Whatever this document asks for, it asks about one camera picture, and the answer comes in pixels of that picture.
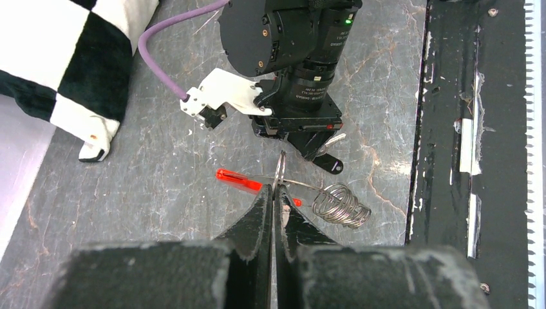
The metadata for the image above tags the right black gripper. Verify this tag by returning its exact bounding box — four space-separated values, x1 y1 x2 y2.
250 79 343 160

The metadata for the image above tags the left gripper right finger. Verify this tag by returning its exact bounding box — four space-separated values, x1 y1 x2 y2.
274 185 489 308

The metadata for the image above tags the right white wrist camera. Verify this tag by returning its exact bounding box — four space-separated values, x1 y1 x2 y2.
180 68 272 129

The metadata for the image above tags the blue white cable duct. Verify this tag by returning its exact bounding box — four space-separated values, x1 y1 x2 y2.
523 1 545 308

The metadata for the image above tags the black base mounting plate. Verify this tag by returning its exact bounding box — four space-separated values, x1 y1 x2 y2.
405 1 528 308

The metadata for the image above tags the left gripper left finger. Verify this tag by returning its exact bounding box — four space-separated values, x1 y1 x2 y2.
44 185 273 308

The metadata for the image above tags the black white checkered pillow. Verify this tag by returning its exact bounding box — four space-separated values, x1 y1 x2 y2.
1 1 158 162

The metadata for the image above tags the red grey keyring holder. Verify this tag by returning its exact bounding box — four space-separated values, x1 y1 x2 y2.
215 153 372 229

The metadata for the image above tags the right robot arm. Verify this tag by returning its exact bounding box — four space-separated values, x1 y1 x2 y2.
218 0 362 161

